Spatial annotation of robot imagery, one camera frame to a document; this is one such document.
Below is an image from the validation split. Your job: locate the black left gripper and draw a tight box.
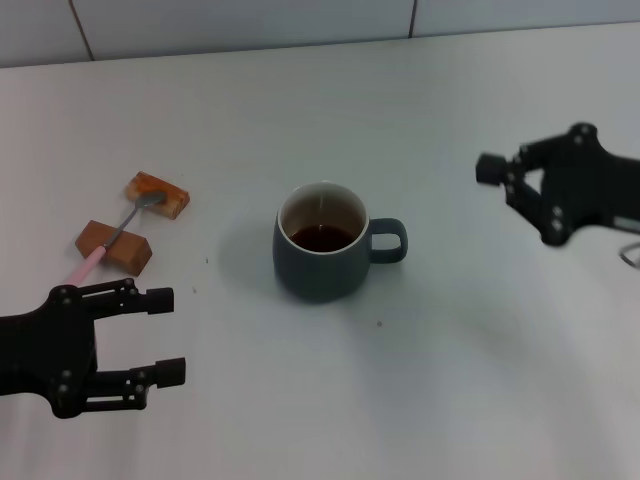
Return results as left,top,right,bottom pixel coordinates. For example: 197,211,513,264
0,278,188,420

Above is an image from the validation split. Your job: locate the light stained wooden block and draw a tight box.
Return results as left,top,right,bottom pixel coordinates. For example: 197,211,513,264
123,171,192,220

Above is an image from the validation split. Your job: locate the pink handled metal spoon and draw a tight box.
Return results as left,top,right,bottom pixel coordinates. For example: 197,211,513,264
66,190,168,289

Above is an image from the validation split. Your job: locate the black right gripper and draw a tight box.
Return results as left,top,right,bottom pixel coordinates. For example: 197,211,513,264
475,121,640,247

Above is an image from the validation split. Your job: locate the dark brown arched wooden block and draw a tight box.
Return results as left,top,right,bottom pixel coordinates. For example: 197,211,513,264
74,219,154,277

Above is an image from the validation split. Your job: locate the dark grey ceramic mug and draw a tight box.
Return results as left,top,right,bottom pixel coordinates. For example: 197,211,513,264
272,180,409,304

